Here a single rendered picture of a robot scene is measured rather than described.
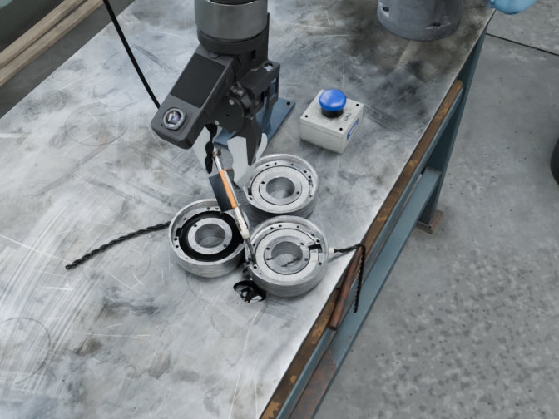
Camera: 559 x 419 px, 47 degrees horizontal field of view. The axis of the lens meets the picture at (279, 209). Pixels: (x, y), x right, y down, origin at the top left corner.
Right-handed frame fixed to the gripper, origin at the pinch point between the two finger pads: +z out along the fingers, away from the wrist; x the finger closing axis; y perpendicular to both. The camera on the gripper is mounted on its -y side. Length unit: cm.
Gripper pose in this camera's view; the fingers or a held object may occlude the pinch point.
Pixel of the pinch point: (221, 175)
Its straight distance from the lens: 80.5
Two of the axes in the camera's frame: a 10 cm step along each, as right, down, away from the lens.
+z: -0.5, 6.9, 7.2
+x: -8.7, -3.9, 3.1
